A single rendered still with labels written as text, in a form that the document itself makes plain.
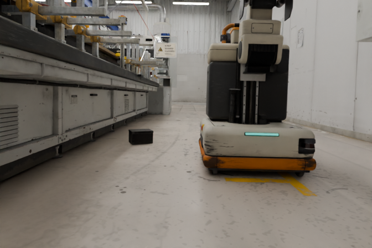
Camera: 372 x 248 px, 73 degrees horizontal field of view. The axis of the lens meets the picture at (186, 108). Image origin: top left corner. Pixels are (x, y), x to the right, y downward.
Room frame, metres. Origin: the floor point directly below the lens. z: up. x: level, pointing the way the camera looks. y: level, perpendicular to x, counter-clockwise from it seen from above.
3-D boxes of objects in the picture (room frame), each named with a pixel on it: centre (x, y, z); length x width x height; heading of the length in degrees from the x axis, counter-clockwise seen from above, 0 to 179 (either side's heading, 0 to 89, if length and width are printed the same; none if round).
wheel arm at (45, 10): (1.09, 0.57, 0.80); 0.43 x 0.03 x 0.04; 90
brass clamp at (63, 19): (1.32, 0.66, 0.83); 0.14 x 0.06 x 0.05; 0
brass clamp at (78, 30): (1.57, 0.66, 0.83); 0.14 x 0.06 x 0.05; 0
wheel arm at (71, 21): (1.34, 0.57, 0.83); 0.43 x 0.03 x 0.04; 90
